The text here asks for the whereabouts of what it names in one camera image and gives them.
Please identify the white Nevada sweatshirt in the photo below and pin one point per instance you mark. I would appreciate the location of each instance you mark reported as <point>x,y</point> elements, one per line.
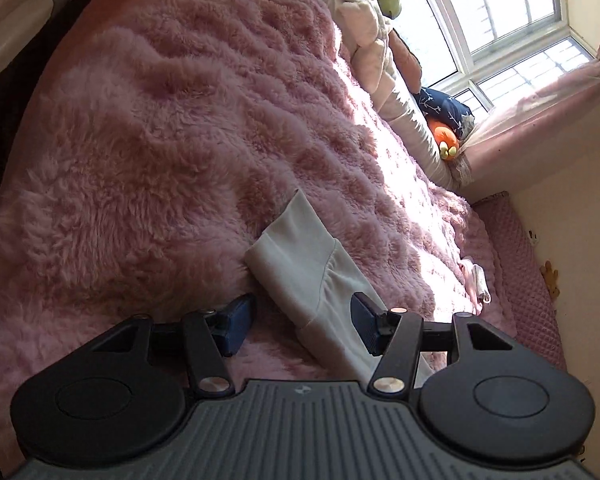
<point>311,278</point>

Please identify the navy patterned pillow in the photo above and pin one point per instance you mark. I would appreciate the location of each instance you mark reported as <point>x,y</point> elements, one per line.
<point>438,105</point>

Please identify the orange plush toy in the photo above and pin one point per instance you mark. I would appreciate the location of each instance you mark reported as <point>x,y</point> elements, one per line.
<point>445,138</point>

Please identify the window with white frame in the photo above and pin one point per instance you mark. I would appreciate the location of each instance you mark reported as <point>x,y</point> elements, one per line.
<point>488,53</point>

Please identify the pink curtain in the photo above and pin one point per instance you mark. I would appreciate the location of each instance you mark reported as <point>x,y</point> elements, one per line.
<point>506,127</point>

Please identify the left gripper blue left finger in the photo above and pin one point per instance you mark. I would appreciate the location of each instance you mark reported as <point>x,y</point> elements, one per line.
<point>210,338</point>

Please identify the pink fluffy bed blanket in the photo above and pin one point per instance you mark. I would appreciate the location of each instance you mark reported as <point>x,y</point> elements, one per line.
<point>161,141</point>

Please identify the purple quilted headboard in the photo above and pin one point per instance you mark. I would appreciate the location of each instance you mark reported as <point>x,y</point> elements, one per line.
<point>528,296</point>

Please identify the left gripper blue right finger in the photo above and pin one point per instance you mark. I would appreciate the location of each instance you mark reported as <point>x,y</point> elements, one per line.
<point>394,337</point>

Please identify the brown teddy bear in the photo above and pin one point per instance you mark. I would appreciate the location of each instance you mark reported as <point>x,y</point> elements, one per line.
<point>550,277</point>

